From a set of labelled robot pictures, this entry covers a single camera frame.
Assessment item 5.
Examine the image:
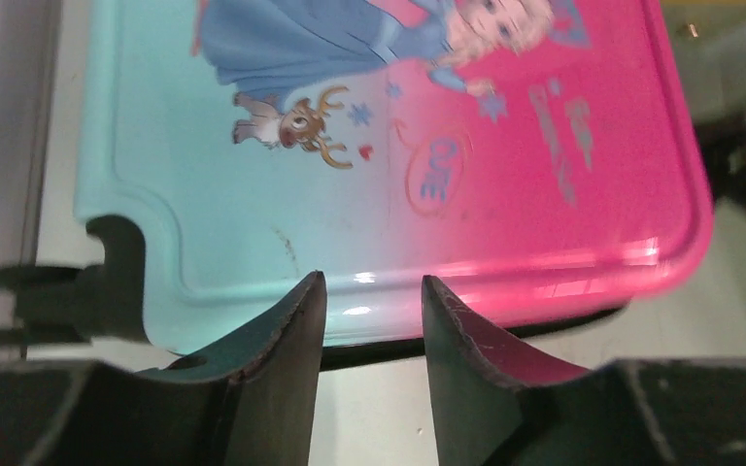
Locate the pink and teal kids suitcase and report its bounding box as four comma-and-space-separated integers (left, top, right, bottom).
0, 0, 715, 373

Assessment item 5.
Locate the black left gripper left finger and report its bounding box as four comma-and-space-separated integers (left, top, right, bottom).
0, 271, 326, 465

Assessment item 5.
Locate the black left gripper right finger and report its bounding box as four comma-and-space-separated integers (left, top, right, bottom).
422, 276, 746, 465

